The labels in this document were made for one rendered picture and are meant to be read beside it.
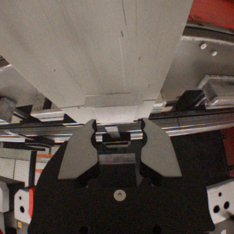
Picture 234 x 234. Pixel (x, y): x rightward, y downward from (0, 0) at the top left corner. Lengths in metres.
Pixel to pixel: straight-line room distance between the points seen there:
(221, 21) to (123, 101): 0.45
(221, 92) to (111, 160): 0.38
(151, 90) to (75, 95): 0.12
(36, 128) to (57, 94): 0.56
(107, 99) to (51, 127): 0.53
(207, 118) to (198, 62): 0.38
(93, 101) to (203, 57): 0.30
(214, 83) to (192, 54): 0.14
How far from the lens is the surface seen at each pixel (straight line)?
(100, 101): 0.16
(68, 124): 0.32
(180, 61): 0.33
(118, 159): 0.27
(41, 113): 0.36
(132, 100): 0.16
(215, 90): 0.41
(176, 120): 0.58
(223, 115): 0.76
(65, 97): 0.19
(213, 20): 0.49
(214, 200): 0.30
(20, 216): 0.37
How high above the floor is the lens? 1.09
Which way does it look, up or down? 23 degrees down
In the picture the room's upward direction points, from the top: 177 degrees clockwise
